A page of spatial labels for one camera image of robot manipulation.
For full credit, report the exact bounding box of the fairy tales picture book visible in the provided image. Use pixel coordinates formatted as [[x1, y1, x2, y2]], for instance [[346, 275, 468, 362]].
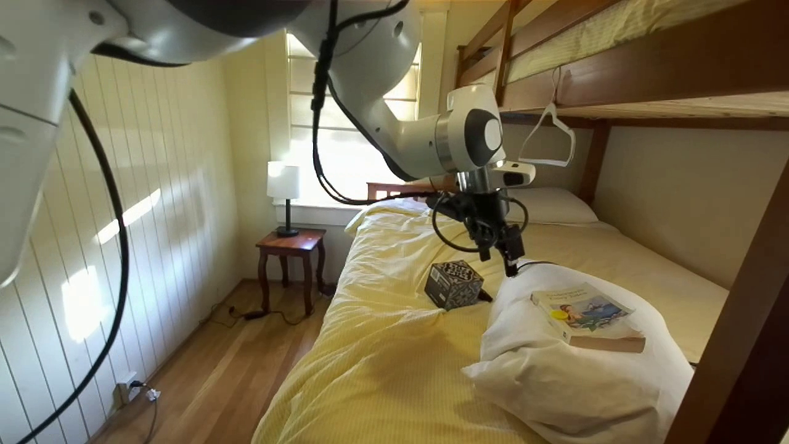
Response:
[[529, 287, 648, 355]]

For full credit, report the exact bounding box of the wooden bunk bed frame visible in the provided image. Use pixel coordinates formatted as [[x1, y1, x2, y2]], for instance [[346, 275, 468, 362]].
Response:
[[366, 0, 789, 444]]

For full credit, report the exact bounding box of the white window blind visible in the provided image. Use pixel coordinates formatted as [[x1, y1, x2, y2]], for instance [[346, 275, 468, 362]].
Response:
[[283, 32, 428, 207]]

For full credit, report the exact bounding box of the large white pillow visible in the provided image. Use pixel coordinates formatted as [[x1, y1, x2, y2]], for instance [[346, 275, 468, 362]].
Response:
[[465, 258, 698, 444]]

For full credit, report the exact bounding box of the black lamp cord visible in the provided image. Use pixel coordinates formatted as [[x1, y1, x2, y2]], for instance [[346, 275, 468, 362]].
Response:
[[228, 280, 280, 324]]

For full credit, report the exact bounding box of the dark patterned tissue box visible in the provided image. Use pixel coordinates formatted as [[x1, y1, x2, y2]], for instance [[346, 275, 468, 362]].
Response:
[[425, 260, 486, 312]]

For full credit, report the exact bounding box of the small white pillow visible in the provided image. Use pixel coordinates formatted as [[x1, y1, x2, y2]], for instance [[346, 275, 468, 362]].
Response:
[[502, 186, 601, 228]]

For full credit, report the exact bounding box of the floor power strip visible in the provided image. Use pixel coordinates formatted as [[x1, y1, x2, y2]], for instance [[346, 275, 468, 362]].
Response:
[[112, 372, 164, 409]]

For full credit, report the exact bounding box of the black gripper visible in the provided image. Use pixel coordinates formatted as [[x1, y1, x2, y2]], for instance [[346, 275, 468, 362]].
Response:
[[447, 190, 530, 280]]

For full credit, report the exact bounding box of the wooden nightstand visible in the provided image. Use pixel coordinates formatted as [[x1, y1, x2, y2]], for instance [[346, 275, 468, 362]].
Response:
[[254, 229, 331, 318]]

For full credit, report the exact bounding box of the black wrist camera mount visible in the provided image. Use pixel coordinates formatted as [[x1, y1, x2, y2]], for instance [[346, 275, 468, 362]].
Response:
[[429, 190, 472, 225]]

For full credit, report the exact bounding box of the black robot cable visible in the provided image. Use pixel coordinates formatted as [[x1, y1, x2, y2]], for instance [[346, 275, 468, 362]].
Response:
[[15, 0, 534, 444]]

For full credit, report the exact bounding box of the white shade table lamp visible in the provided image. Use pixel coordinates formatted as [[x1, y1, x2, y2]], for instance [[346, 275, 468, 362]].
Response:
[[266, 158, 304, 239]]

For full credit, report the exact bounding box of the bed with yellow sheet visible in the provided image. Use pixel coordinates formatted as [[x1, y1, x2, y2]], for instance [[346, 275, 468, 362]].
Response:
[[251, 195, 733, 444]]

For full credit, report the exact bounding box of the white clothes hanger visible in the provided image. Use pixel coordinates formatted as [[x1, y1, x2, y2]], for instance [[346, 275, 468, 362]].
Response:
[[519, 70, 577, 170]]

